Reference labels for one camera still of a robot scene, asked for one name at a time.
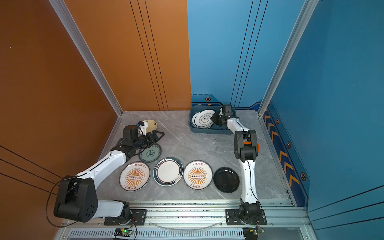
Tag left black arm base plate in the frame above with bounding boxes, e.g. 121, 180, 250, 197
104, 209, 147, 226

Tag aluminium frame rail front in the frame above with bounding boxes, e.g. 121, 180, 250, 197
56, 198, 316, 240

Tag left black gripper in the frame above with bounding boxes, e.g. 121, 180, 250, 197
132, 130, 164, 152

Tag right aluminium corner post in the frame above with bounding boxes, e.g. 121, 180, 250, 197
258, 0, 319, 117

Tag cream yellow floral plate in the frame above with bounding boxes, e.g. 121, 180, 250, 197
144, 120, 158, 133

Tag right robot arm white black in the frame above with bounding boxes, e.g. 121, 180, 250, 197
211, 105, 267, 225

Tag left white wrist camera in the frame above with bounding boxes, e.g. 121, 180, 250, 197
136, 121, 149, 136

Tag left aluminium corner post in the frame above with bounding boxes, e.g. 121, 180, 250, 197
49, 0, 123, 117

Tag white orange sunburst plate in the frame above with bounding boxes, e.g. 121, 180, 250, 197
120, 162, 151, 192
183, 160, 213, 190

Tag aluminium corner post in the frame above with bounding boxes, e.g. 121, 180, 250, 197
49, 0, 123, 117
258, 0, 319, 117

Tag white orange sunburst plate centre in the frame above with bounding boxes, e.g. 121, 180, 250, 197
183, 160, 213, 190

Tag teal plastic bin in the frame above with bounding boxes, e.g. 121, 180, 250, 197
189, 105, 233, 135

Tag green patterned small plate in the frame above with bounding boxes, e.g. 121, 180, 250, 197
139, 144, 162, 163

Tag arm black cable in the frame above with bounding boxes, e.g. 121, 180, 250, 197
245, 160, 262, 208
45, 176, 79, 228

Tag left green circuit board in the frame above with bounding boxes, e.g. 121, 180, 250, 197
113, 228, 135, 240

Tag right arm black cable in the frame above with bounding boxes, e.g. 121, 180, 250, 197
245, 160, 262, 208

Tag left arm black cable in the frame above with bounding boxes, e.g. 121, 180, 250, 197
45, 176, 79, 228

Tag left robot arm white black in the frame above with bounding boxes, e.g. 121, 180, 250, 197
53, 122, 165, 225

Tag green circuit board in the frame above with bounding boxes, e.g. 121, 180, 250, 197
113, 228, 135, 240
243, 228, 265, 240

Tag white orange sunburst plate left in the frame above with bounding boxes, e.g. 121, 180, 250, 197
120, 162, 151, 192

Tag right green circuit board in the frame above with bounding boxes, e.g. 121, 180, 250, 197
243, 228, 265, 240

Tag white plate black emblem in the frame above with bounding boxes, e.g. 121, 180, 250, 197
192, 112, 202, 128
197, 110, 215, 129

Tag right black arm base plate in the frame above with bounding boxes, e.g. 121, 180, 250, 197
225, 209, 268, 226

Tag white plate dark green rim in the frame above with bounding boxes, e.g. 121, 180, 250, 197
153, 157, 184, 187

